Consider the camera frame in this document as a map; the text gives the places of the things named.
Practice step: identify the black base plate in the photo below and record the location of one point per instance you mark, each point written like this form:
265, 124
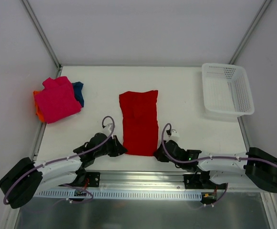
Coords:
87, 179
193, 182

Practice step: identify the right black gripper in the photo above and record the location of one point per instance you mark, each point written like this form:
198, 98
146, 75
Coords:
163, 153

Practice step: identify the white slotted cable duct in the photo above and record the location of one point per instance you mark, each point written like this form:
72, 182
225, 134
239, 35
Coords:
121, 194

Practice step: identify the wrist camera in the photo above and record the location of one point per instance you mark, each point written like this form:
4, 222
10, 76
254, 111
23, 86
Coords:
108, 129
172, 133

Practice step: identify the white plastic basket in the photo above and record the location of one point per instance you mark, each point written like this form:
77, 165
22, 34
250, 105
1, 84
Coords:
226, 90

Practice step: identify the pink folded t shirt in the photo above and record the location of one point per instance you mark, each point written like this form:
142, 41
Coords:
56, 100

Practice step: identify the blue folded t shirt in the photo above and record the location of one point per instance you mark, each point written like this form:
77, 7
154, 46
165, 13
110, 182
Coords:
77, 88

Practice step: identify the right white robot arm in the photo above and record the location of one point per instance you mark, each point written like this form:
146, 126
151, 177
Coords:
253, 167

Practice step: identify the orange folded t shirt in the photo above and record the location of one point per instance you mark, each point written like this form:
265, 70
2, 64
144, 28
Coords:
38, 111

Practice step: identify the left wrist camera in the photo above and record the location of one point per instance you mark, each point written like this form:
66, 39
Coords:
108, 129

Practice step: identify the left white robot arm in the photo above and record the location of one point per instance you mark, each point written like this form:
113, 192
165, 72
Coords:
18, 200

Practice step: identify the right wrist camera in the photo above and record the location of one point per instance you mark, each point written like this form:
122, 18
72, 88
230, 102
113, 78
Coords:
172, 133

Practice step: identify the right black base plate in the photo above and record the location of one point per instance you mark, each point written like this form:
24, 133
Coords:
193, 182

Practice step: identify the red t shirt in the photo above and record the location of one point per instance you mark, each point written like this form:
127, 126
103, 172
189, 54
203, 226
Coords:
140, 125

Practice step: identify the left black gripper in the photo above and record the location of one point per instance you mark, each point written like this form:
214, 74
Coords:
115, 148

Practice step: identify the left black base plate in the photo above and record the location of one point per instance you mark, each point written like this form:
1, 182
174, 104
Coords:
87, 179

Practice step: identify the aluminium mounting rail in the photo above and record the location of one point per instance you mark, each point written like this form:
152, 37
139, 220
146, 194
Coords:
140, 179

